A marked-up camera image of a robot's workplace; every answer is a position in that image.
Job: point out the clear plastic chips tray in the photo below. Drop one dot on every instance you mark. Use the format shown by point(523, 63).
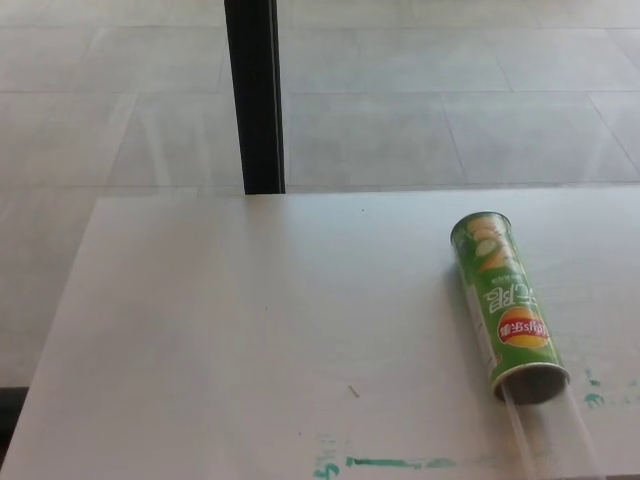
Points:
point(555, 440)

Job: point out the green chips can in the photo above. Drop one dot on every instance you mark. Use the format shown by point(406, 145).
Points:
point(505, 300)

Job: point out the black vertical frame post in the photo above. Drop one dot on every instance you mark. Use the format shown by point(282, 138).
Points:
point(254, 100)

